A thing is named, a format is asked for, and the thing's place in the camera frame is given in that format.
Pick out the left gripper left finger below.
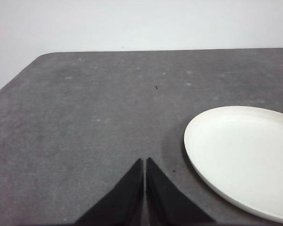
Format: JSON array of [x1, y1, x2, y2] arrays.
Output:
[[74, 158, 145, 224]]

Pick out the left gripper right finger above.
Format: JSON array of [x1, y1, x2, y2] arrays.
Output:
[[144, 157, 216, 224]]

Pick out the white round plate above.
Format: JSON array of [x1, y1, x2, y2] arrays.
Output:
[[183, 105, 283, 224]]

